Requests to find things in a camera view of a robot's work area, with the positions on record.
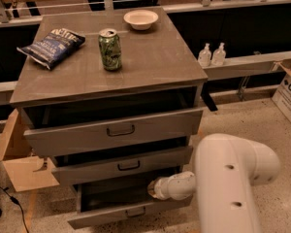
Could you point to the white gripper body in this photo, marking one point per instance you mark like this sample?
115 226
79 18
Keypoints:
160 188

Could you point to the grey bottom drawer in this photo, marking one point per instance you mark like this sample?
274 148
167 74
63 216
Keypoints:
120 198

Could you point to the grey drawer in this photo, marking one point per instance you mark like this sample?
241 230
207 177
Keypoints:
122 166
120 198
115 133

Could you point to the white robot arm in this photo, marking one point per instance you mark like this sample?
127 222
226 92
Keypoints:
226 167

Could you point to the grey middle drawer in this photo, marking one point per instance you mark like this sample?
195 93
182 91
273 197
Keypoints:
122 166

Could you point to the grey drawer cabinet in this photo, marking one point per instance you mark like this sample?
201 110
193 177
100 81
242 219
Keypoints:
159 74

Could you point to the grey top drawer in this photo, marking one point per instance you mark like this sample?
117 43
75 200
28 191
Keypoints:
115 133

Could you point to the clear sanitizer bottle left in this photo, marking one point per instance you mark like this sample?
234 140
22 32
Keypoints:
205 56

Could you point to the clear sanitizer bottle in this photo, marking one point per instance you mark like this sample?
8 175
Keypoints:
205 56
218 56

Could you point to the clear sanitizer bottle right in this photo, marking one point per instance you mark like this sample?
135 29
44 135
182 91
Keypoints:
218 56

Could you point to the white printed cardboard box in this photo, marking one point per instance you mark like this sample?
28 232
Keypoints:
289 96

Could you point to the flat cardboard box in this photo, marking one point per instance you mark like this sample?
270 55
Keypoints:
26 170

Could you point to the green soda can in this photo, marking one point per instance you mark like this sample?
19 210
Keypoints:
110 49

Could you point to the white bowl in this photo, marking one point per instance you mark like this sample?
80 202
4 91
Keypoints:
141 19

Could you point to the blue chip bag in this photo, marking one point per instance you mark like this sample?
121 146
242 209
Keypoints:
53 48

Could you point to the grey metal railing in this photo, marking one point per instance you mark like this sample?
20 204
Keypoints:
257 34

